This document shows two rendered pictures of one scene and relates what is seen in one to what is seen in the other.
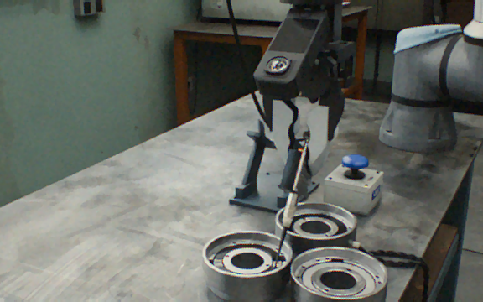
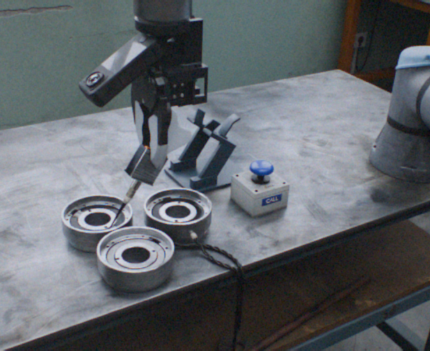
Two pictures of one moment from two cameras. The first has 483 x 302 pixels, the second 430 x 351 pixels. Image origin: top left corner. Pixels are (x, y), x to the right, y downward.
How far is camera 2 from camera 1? 0.53 m
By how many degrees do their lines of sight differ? 26
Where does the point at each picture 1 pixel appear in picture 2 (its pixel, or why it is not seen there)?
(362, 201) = (251, 204)
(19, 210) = (24, 133)
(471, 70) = not seen: outside the picture
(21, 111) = not seen: hidden behind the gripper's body
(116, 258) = (40, 188)
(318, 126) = (153, 131)
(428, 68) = (410, 94)
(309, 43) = (124, 65)
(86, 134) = (233, 71)
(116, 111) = (270, 54)
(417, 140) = (389, 164)
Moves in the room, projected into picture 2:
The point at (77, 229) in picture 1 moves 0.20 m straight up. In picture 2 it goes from (42, 159) to (31, 55)
